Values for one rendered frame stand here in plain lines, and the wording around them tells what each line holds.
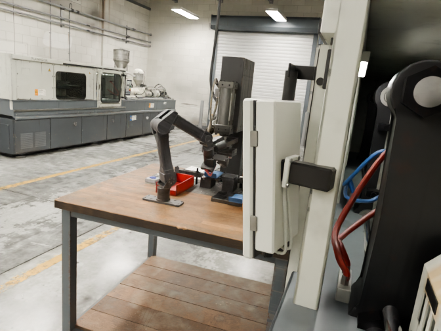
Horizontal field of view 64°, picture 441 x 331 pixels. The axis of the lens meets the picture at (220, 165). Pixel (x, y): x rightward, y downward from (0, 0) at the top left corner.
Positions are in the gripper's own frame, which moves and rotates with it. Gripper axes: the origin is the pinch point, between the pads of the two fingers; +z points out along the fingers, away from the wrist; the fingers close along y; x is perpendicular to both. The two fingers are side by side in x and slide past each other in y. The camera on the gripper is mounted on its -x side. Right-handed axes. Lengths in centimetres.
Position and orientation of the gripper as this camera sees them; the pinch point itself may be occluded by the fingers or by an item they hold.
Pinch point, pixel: (210, 174)
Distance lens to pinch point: 195.3
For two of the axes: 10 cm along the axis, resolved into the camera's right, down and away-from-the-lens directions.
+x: -9.5, -1.8, 2.4
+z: 0.3, 7.3, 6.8
